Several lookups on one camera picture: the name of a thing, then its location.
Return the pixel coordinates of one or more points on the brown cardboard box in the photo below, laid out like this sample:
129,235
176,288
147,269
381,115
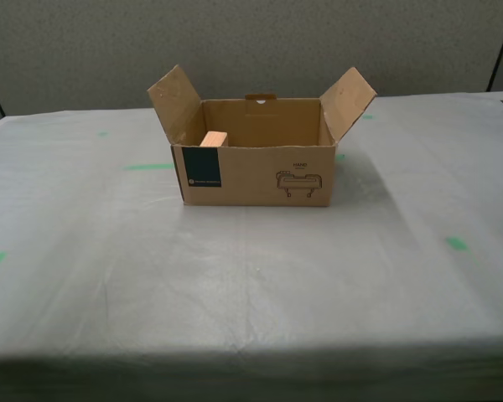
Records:
255,180

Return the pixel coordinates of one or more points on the light wooden block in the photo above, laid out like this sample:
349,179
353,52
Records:
214,139

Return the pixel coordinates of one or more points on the translucent plastic table cover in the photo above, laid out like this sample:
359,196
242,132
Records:
251,272

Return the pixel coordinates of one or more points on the long light green tape strip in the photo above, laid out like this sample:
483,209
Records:
148,166

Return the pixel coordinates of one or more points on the grey fabric partition panel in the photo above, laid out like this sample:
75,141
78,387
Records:
251,46

